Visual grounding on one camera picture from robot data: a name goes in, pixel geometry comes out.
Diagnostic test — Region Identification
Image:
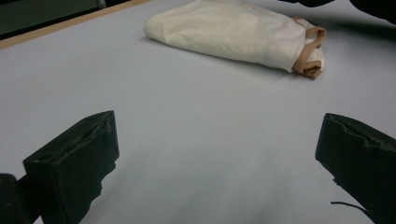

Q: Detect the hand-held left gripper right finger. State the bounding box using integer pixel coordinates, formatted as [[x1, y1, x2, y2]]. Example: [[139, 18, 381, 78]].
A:
[[315, 112, 396, 224]]

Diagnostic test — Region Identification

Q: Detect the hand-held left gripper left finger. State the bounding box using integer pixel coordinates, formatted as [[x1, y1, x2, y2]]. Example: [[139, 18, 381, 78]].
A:
[[22, 110, 120, 224]]

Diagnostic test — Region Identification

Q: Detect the light blue mat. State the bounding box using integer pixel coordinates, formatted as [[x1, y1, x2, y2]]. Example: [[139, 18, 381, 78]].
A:
[[0, 0, 396, 224]]

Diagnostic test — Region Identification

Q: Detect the wooden table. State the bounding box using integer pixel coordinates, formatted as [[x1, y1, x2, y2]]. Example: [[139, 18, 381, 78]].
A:
[[0, 0, 150, 50]]

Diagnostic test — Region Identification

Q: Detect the white baby bodysuit brown trim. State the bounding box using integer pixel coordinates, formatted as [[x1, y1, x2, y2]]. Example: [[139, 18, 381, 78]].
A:
[[143, 0, 327, 80]]

